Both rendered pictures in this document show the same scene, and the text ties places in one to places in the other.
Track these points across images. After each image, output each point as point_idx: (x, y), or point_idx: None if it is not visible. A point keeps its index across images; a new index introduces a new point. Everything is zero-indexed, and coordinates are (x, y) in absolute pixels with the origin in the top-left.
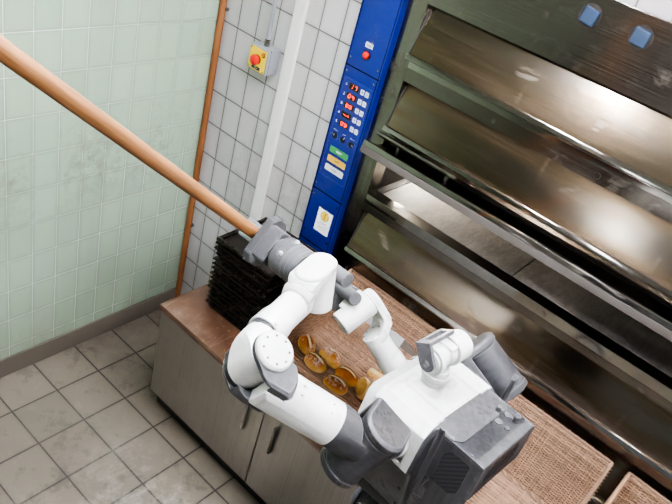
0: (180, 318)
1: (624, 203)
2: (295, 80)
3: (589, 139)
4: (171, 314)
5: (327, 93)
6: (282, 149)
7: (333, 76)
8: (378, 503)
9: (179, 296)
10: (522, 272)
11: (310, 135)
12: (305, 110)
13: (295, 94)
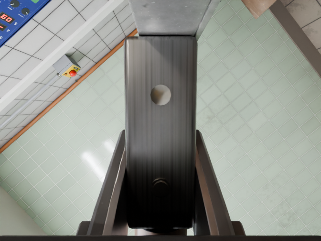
0: (269, 3)
1: None
2: (50, 49)
3: None
4: (265, 10)
5: (19, 39)
6: (92, 9)
7: (5, 50)
8: None
9: (244, 4)
10: None
11: (58, 11)
12: (52, 30)
13: (56, 42)
